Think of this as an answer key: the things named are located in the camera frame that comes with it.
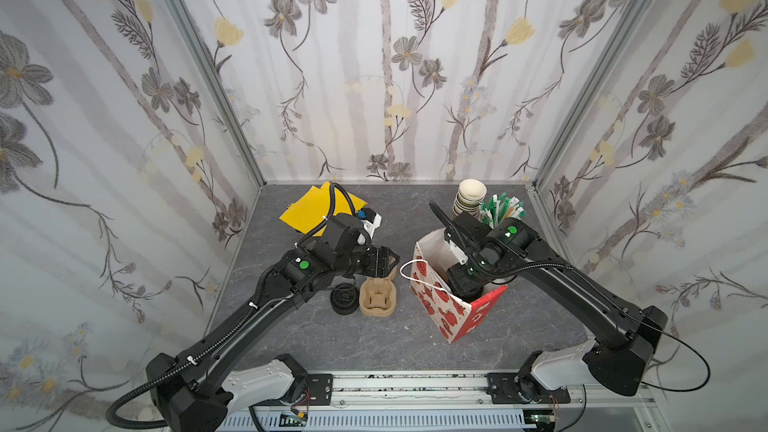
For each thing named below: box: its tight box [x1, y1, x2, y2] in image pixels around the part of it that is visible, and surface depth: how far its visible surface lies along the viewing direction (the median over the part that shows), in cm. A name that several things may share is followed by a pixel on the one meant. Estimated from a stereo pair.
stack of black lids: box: [330, 283, 359, 316], surface depth 88 cm
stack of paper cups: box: [452, 178, 487, 217], surface depth 97 cm
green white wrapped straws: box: [480, 192, 527, 229], surface depth 90 cm
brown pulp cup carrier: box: [359, 266, 398, 318], surface depth 88 cm
